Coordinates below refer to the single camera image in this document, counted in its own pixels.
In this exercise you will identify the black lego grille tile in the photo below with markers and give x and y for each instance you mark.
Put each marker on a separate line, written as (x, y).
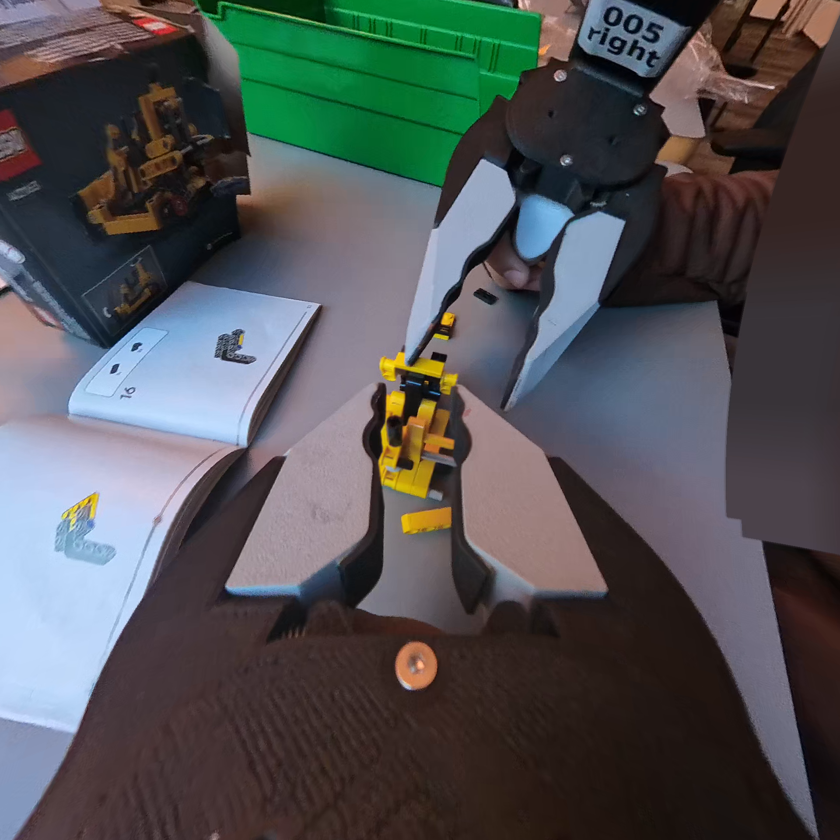
(485, 296)

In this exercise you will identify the yellow plate with black grille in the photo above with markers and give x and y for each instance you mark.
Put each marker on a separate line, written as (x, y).
(447, 321)

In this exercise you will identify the person's right forearm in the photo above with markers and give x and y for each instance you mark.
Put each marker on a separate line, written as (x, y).
(709, 236)

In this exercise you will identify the white instruction booklet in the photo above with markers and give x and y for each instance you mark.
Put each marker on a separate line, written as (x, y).
(197, 394)

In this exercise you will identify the green plastic bin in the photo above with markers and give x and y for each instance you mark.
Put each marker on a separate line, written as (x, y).
(361, 118)

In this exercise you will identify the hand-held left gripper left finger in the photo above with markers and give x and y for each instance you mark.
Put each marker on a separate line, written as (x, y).
(315, 512)

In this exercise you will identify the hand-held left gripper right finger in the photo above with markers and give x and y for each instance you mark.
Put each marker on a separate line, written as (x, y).
(525, 518)

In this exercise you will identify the yellow lego beam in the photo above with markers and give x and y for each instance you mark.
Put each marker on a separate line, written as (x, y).
(426, 520)

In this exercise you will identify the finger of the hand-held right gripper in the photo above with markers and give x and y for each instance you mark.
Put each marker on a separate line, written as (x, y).
(459, 229)
(577, 275)

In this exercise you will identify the yellow black lego model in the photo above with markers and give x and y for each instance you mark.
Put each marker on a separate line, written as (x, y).
(394, 459)

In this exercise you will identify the black lego set box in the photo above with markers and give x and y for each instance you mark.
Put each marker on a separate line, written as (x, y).
(131, 197)

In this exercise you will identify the person's right hand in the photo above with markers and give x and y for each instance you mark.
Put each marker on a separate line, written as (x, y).
(508, 272)

